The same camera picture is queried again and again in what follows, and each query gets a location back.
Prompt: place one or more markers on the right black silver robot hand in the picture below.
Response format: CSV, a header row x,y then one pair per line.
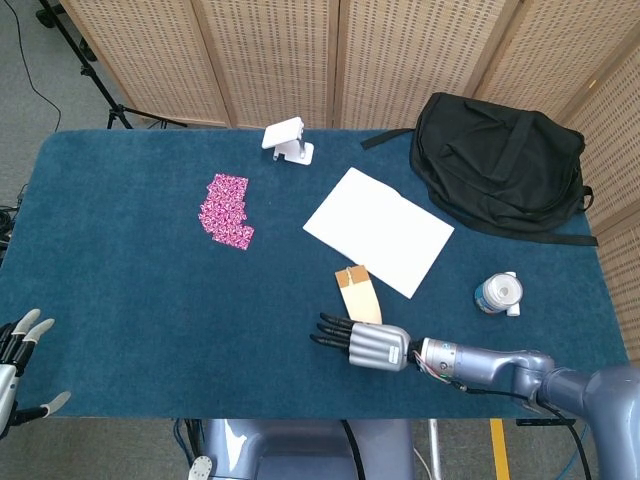
x,y
375,347

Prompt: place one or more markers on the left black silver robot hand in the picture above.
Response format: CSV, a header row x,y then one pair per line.
x,y
11,360

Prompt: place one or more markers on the tan white paper bookmark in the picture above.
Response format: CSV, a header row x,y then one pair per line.
x,y
361,297

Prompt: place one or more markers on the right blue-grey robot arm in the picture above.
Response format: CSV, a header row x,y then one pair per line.
x,y
525,372

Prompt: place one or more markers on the white open notebook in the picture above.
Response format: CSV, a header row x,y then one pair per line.
x,y
380,230

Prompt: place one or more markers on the metal table leg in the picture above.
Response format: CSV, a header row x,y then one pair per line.
x,y
436,442

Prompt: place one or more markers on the blue-grey robot torso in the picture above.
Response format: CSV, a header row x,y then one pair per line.
x,y
300,450

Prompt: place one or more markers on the white blue small bottle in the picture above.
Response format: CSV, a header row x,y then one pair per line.
x,y
497,295

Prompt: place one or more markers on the blue carpet table cover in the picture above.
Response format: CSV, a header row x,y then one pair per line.
x,y
150,300

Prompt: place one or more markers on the yellow floor tape strip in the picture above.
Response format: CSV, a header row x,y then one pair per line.
x,y
500,450

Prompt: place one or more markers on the pink patterned cloth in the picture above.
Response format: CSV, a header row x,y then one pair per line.
x,y
227,212

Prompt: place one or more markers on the black backpack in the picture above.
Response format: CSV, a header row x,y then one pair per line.
x,y
500,165

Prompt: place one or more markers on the white folding phone stand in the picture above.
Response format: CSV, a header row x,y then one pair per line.
x,y
285,137

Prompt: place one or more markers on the black tripod stand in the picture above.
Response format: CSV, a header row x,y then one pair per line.
x,y
95,75

